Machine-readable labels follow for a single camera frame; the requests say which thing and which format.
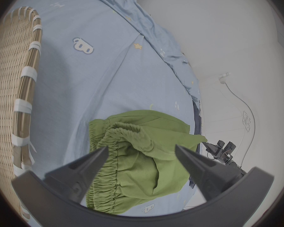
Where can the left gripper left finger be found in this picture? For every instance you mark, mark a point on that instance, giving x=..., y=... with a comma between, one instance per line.
x=82, y=178

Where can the green shorts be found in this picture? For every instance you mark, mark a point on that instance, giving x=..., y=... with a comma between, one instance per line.
x=137, y=174

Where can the dark blue garment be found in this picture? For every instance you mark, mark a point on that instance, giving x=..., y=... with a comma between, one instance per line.
x=197, y=119

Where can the bed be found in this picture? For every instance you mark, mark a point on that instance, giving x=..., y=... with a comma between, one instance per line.
x=85, y=91

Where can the pale blue quilt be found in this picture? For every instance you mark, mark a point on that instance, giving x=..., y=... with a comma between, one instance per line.
x=151, y=25

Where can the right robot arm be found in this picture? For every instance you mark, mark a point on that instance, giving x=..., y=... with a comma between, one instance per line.
x=234, y=165

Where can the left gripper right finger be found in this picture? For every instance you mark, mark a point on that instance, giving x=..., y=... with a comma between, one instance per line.
x=208, y=176

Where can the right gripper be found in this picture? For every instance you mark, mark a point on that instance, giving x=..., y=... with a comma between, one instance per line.
x=216, y=151

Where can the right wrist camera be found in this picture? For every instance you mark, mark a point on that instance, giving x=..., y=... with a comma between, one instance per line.
x=220, y=143

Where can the round woven basket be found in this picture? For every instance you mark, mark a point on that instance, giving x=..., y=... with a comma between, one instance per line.
x=7, y=79

